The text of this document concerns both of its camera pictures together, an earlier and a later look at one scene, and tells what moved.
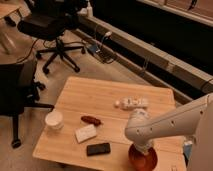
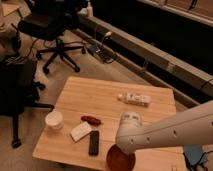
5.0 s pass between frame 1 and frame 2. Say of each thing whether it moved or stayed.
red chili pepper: stayed
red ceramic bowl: moved
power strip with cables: stayed
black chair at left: stayed
